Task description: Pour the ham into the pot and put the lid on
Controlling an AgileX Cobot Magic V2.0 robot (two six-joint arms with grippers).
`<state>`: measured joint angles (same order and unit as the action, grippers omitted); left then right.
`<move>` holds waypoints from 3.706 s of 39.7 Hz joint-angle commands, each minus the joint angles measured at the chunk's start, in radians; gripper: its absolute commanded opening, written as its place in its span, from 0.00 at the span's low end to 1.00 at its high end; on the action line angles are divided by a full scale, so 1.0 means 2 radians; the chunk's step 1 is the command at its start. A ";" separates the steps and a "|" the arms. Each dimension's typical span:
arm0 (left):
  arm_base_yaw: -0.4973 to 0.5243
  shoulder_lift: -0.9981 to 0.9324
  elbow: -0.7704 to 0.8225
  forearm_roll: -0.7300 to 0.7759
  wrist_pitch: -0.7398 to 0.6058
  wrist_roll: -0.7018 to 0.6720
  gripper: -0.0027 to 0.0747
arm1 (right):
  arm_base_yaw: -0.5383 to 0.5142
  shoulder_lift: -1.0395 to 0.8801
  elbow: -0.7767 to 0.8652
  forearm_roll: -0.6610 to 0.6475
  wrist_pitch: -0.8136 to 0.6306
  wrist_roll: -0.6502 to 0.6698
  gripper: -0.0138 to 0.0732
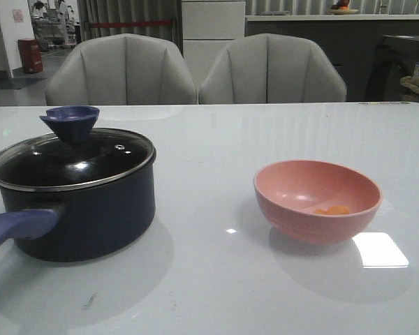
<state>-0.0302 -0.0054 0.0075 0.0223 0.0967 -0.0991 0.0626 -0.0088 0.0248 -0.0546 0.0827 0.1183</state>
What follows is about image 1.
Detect fruit plate on counter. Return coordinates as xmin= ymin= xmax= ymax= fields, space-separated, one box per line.
xmin=329 ymin=0 xmax=358 ymax=15

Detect red bin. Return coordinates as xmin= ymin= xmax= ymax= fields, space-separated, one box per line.
xmin=17 ymin=38 xmax=43 ymax=74

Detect glass lid with blue knob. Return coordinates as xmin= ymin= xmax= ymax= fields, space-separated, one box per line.
xmin=0 ymin=105 xmax=156 ymax=192

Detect pink bowl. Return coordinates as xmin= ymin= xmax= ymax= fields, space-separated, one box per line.
xmin=253 ymin=160 xmax=383 ymax=245

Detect white drawer cabinet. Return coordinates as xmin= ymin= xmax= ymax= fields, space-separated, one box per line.
xmin=181 ymin=1 xmax=245 ymax=84

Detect orange ham slices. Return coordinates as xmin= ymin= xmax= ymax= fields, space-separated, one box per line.
xmin=314 ymin=205 xmax=351 ymax=215

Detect grey armchair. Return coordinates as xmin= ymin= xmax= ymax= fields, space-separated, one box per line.
xmin=199 ymin=33 xmax=347 ymax=105
xmin=45 ymin=33 xmax=198 ymax=106

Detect dark appliance at right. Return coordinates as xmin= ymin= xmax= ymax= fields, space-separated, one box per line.
xmin=364 ymin=35 xmax=419 ymax=101

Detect coloured sticker strip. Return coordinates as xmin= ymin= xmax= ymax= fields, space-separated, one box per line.
xmin=358 ymin=101 xmax=410 ymax=105

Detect right grey armchair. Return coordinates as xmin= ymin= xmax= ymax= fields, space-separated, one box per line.
xmin=199 ymin=33 xmax=347 ymax=105

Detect beige cushion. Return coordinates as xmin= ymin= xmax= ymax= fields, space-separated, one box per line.
xmin=400 ymin=76 xmax=419 ymax=103

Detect grey counter with white top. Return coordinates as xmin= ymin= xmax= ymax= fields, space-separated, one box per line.
xmin=246 ymin=14 xmax=419 ymax=101

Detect left grey armchair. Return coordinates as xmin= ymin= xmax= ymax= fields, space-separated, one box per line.
xmin=45 ymin=33 xmax=198 ymax=106

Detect dark blue saucepan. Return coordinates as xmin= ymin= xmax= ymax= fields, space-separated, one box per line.
xmin=0 ymin=159 xmax=155 ymax=262

